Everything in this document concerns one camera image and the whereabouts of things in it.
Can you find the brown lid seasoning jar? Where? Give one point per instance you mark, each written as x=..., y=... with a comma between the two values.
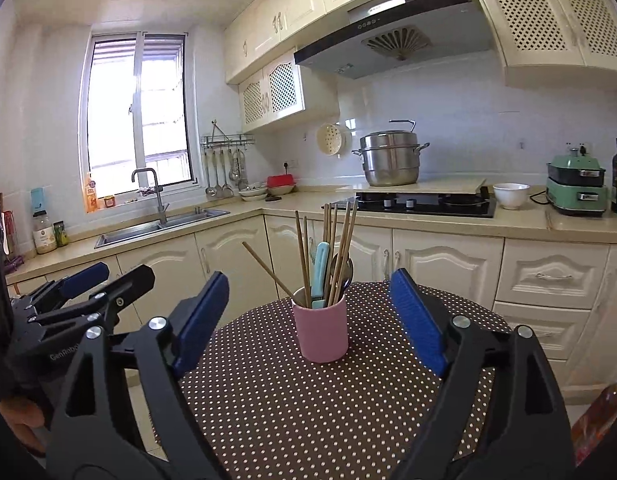
x=44, y=235

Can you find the small green jar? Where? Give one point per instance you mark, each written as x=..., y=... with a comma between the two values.
x=61, y=235

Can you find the cream upper wall cabinets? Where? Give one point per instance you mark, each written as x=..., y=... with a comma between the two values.
x=298, y=5

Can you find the hanging steel kitchen utensil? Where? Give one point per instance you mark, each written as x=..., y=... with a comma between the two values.
x=209, y=191
x=227, y=191
x=235, y=175
x=242, y=184
x=218, y=192

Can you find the white double wall socket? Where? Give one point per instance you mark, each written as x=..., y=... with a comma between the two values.
x=578, y=147

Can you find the pink cup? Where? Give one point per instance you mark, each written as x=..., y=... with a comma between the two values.
x=321, y=335

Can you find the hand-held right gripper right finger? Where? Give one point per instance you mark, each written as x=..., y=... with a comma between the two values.
x=418, y=320

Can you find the light blue box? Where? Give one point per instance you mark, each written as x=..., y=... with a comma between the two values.
x=37, y=199

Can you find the beige board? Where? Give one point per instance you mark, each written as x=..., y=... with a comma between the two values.
x=453, y=185

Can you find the cream perforated round tray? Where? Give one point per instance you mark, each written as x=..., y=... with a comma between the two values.
x=332, y=140

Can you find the black range hood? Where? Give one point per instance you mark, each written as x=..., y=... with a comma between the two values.
x=338, y=50

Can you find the person's left hand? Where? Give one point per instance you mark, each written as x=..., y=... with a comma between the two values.
x=23, y=417

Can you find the red container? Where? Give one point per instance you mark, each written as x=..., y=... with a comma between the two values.
x=281, y=181

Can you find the large cream lattice door cabinet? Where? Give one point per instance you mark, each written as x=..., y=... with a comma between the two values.
x=528, y=15

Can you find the sliding window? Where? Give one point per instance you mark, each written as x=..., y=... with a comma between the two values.
x=138, y=110

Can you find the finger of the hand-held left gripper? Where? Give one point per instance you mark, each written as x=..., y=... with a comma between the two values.
x=83, y=277
x=131, y=285

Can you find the light blue sheathed knife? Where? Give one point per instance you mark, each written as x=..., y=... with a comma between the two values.
x=321, y=265

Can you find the steel steamer pot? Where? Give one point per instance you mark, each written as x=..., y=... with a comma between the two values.
x=391, y=165

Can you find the orange translucent bottle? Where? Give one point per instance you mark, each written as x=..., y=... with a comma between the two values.
x=593, y=425

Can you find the dark metal spoon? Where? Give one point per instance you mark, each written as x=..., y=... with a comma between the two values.
x=346, y=270

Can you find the white shallow bowl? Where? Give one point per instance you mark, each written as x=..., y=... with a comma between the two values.
x=282, y=191

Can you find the brown polka dot tablecloth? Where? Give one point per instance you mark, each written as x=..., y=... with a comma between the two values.
x=288, y=410

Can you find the green electric cooker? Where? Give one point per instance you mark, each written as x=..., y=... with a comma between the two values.
x=576, y=195

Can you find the small cream lattice door cabinet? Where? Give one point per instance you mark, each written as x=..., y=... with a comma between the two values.
x=281, y=90

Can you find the black glass gas cooktop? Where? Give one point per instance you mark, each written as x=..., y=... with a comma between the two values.
x=428, y=207

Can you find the steel double sink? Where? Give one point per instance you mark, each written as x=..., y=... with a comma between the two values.
x=133, y=232

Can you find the steel wall utensil rack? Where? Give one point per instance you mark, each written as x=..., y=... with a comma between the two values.
x=228, y=139

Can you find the steel kitchen faucet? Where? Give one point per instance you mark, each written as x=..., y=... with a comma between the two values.
x=161, y=205

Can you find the bunch of wooden chopsticks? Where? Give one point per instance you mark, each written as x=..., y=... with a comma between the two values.
x=266, y=268

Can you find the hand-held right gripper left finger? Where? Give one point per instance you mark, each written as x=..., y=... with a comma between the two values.
x=201, y=325

